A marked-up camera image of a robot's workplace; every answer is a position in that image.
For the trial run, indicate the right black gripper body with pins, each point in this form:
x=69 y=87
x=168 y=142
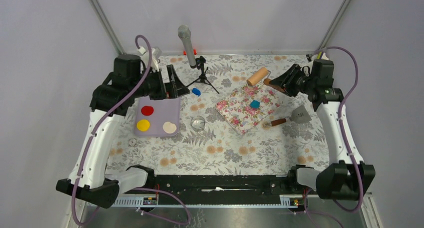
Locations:
x=296 y=81

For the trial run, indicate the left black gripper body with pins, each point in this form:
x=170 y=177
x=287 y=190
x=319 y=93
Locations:
x=166 y=90

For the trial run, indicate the wooden rolling pin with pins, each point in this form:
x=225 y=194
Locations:
x=257 y=78

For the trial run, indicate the floral cutting board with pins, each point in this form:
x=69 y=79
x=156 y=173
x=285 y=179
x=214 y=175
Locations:
x=235 y=108

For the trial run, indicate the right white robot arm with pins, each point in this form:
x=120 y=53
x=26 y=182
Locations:
x=347 y=177

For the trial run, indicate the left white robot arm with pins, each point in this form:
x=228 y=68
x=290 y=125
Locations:
x=132 y=78

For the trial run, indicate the blue dough piece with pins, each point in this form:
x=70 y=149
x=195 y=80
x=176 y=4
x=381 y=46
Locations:
x=196 y=92

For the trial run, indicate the red dough disc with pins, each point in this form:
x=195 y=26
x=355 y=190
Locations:
x=147 y=110

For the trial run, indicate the beige dough disc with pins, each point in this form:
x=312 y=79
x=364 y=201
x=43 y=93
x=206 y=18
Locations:
x=169 y=127

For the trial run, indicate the yellow dough disc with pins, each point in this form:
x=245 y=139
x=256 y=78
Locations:
x=143 y=125

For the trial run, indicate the purple tray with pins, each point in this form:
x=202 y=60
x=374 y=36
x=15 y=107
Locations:
x=166 y=110

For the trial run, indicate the black microphone tripod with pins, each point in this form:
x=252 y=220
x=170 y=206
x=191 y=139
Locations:
x=202 y=78

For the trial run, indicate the white clip in corner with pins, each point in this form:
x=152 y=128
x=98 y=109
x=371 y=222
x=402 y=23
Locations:
x=323 y=56

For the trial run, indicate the red clip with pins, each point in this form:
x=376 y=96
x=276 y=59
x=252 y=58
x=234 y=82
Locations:
x=194 y=52

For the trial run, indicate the grey microphone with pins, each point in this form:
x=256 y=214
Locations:
x=184 y=34

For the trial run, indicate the floral tablecloth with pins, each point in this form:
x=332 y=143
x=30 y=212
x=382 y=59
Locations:
x=219 y=149

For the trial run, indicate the metal scraper wooden handle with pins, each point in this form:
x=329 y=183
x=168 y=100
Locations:
x=299 y=115

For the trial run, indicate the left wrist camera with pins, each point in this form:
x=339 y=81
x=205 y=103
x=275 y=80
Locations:
x=151 y=58

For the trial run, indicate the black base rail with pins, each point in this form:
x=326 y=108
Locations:
x=230 y=190

